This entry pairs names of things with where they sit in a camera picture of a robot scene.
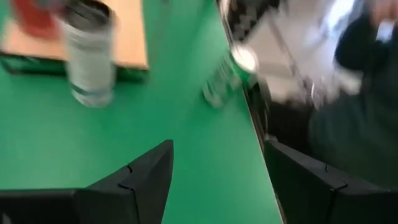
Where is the red Fanta can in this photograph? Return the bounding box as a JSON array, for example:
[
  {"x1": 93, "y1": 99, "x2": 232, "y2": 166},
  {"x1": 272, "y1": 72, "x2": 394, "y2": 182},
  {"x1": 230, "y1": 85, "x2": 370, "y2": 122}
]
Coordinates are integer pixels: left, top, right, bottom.
[{"x1": 9, "y1": 0, "x2": 65, "y2": 41}]

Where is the person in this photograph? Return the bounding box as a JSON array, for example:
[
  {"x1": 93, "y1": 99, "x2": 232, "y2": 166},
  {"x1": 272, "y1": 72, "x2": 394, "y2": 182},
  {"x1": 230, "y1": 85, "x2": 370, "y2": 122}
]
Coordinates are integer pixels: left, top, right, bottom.
[{"x1": 307, "y1": 0, "x2": 398, "y2": 190}]

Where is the wooden shelf with black frame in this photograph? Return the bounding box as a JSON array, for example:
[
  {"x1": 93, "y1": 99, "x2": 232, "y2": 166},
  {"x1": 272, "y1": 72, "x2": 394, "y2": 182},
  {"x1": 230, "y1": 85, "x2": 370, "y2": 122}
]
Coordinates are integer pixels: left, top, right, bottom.
[{"x1": 0, "y1": 0, "x2": 149, "y2": 83}]

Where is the white Celsius can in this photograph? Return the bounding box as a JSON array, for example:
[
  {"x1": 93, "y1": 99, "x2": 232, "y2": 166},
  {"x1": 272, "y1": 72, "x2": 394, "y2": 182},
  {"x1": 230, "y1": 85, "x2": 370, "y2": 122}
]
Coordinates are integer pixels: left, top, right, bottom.
[{"x1": 63, "y1": 0, "x2": 118, "y2": 109}]

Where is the green Sprite can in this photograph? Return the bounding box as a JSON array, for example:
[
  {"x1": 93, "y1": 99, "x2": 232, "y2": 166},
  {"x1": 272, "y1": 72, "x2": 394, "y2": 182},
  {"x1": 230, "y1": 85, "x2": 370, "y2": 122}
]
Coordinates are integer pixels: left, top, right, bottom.
[{"x1": 201, "y1": 46, "x2": 259, "y2": 109}]

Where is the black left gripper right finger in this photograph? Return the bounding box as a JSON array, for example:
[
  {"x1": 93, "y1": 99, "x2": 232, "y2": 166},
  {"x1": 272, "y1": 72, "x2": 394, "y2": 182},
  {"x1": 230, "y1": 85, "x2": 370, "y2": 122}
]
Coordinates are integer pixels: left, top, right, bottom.
[{"x1": 263, "y1": 138, "x2": 398, "y2": 224}]

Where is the green table mat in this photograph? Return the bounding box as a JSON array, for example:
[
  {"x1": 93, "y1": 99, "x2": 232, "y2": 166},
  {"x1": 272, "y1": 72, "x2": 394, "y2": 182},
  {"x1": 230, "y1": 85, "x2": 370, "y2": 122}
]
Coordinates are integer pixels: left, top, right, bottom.
[{"x1": 0, "y1": 0, "x2": 284, "y2": 224}]

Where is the black table frame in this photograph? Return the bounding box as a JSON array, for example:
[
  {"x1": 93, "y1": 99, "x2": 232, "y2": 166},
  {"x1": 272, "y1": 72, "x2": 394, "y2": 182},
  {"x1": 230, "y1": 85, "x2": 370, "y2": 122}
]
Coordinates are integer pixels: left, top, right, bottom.
[{"x1": 216, "y1": 0, "x2": 289, "y2": 224}]

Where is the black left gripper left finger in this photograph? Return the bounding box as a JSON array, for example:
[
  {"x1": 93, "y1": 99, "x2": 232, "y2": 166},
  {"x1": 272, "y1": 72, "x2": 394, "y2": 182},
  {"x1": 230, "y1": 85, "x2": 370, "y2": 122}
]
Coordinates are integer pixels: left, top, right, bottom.
[{"x1": 0, "y1": 139, "x2": 175, "y2": 224}]

